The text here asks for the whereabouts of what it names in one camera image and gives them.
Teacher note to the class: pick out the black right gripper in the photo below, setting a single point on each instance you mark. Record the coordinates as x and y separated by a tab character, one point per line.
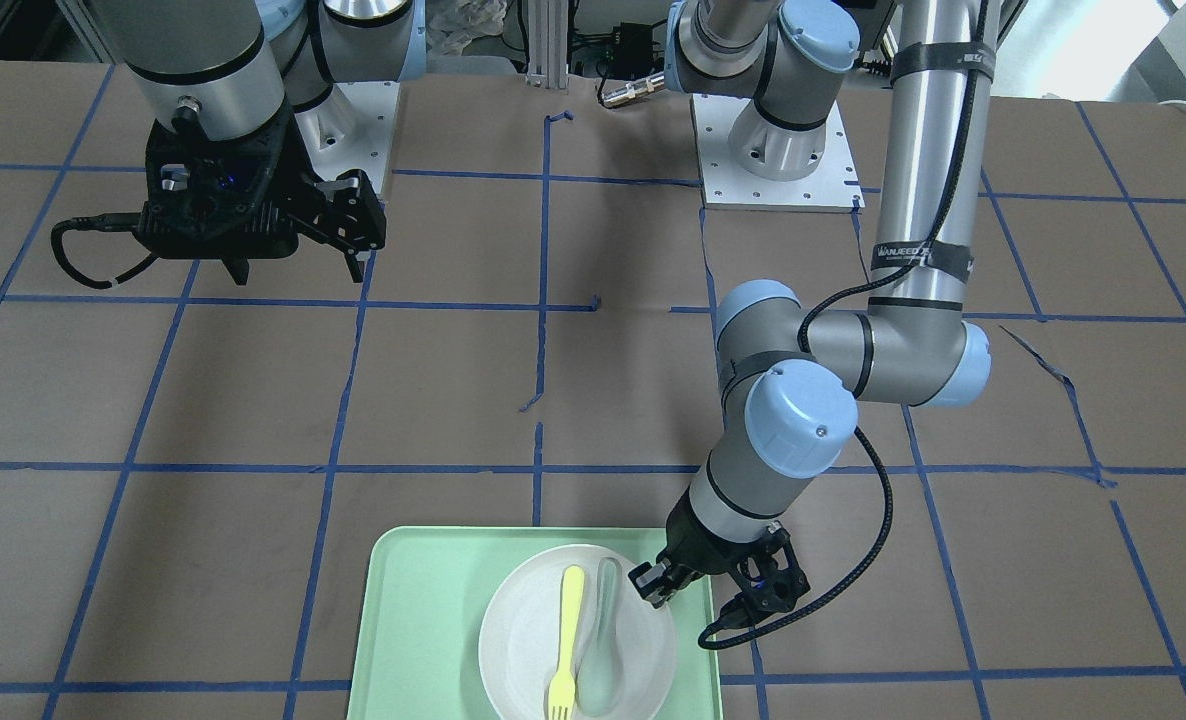
302	168

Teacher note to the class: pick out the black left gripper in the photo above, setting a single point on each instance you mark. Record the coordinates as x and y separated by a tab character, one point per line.
694	544

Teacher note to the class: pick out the pale green plastic spoon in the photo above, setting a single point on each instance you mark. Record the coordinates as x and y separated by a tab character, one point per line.
597	684

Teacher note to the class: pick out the white round plate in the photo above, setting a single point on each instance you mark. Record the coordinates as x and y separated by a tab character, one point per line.
518	642

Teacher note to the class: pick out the yellow plastic fork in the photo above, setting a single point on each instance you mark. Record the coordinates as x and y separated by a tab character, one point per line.
561	690

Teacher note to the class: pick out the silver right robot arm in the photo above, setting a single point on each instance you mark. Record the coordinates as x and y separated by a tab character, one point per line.
240	60

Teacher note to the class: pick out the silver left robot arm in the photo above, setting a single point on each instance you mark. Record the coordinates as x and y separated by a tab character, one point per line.
791	379

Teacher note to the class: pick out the light green plastic tray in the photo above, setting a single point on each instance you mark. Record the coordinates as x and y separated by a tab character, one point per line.
424	605

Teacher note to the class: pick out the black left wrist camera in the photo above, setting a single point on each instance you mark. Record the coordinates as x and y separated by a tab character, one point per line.
768	575

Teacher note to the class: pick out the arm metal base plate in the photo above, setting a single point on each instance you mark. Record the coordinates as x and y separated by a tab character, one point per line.
749	164
353	129

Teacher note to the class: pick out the aluminium frame post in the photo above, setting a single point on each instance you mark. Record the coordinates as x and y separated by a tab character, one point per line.
547	38

